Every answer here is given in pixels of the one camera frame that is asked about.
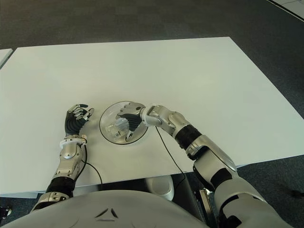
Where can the right silver black robot arm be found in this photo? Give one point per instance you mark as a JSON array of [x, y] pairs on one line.
[[209, 152]]

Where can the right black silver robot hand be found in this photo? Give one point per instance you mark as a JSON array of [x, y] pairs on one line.
[[134, 117]]

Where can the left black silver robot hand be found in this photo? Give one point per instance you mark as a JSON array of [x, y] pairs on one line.
[[72, 123]]

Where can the clear water bottle blue cap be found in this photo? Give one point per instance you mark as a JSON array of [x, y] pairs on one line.
[[118, 127]]

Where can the left silver black robot arm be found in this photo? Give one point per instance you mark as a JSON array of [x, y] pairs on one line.
[[69, 154]]

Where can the white robot leg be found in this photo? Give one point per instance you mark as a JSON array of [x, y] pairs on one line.
[[162, 187]]

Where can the grey robot torso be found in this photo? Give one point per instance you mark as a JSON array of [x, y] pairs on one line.
[[107, 209]]

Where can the black silver caster wheel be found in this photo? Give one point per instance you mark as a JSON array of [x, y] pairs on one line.
[[5, 211]]

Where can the white neighbouring table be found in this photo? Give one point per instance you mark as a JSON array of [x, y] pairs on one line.
[[4, 57]]

